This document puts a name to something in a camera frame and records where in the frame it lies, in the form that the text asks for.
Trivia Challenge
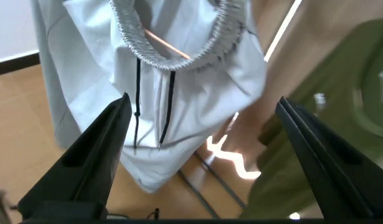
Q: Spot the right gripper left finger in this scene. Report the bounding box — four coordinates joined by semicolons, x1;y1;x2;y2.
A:
17;92;133;220

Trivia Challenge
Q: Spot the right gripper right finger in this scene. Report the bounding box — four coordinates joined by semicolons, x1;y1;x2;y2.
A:
275;96;383;218

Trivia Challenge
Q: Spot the green printed shirt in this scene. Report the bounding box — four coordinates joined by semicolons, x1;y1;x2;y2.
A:
240;17;383;218

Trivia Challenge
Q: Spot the pale grey garment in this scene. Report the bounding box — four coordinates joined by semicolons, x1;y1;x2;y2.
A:
31;0;267;194

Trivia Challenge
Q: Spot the pink clothes hanger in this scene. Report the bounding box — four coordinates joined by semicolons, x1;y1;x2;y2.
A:
143;28;192;60

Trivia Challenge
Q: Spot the black clothes rack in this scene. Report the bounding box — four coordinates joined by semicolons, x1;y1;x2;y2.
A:
177;151;247;218

